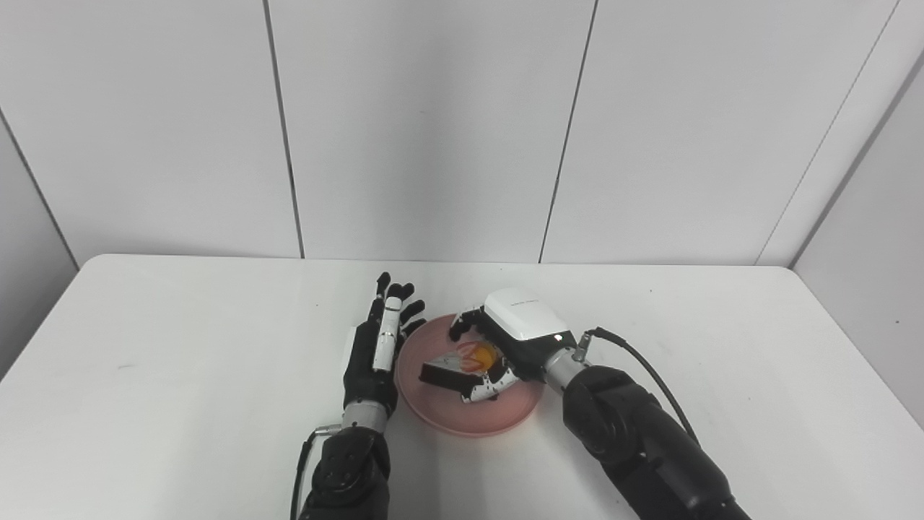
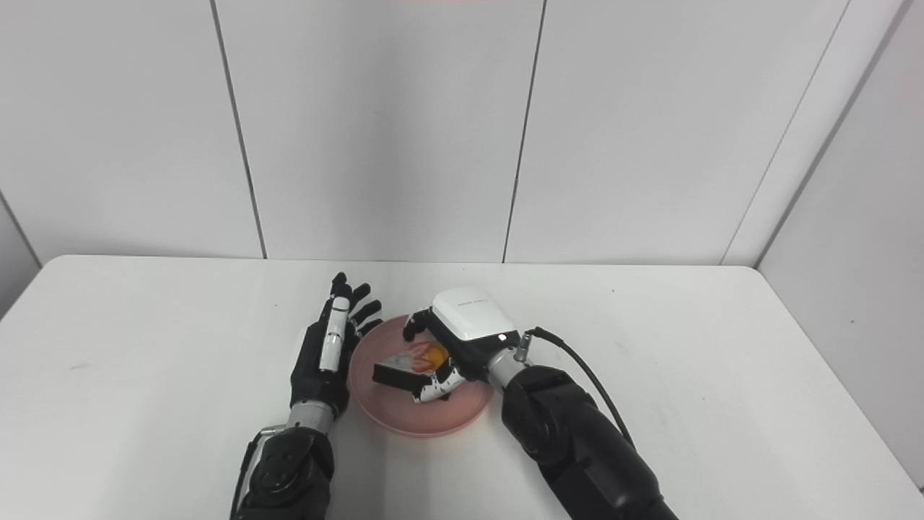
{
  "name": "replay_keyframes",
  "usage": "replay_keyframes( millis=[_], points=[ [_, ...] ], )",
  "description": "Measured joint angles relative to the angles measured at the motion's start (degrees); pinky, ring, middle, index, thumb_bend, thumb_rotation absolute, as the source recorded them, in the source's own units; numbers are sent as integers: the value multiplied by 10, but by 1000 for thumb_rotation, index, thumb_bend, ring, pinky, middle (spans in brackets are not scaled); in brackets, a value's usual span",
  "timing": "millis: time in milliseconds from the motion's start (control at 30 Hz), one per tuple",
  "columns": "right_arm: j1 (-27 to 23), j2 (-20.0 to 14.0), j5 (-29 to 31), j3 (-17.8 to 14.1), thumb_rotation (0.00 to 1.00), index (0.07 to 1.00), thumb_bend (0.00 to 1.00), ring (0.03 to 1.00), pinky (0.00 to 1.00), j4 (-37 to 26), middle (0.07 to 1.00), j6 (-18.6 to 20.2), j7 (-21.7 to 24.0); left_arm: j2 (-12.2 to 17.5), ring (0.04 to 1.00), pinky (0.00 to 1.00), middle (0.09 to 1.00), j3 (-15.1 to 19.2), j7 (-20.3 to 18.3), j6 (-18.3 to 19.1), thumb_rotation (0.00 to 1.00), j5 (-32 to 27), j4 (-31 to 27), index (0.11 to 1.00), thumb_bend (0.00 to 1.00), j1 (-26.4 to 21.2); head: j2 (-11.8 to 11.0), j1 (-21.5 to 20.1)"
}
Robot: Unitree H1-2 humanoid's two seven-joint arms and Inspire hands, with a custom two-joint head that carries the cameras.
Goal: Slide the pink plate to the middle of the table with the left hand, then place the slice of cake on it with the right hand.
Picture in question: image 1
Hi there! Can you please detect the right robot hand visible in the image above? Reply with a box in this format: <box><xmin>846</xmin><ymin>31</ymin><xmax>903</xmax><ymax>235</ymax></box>
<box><xmin>448</xmin><ymin>287</ymin><xmax>578</xmax><ymax>404</ymax></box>

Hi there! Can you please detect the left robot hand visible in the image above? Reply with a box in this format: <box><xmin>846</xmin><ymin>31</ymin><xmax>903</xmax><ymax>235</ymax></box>
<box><xmin>341</xmin><ymin>272</ymin><xmax>427</xmax><ymax>416</ymax></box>

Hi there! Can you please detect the chocolate cake slice with fruit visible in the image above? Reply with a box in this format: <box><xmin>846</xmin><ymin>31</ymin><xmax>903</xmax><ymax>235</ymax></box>
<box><xmin>419</xmin><ymin>341</ymin><xmax>500</xmax><ymax>395</ymax></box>

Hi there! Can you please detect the pink plate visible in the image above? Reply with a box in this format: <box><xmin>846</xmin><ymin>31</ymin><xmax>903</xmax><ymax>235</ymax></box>
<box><xmin>394</xmin><ymin>313</ymin><xmax>547</xmax><ymax>438</ymax></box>

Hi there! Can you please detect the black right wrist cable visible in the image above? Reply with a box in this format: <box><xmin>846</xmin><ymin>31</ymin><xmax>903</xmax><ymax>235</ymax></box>
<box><xmin>574</xmin><ymin>327</ymin><xmax>699</xmax><ymax>443</ymax></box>

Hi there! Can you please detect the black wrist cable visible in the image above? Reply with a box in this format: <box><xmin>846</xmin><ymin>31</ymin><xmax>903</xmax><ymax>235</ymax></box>
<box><xmin>574</xmin><ymin>327</ymin><xmax>699</xmax><ymax>443</ymax></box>
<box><xmin>289</xmin><ymin>424</ymin><xmax>343</xmax><ymax>520</ymax></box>

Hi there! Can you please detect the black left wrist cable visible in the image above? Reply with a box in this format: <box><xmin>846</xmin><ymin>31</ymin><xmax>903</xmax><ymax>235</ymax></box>
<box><xmin>289</xmin><ymin>424</ymin><xmax>343</xmax><ymax>520</ymax></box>

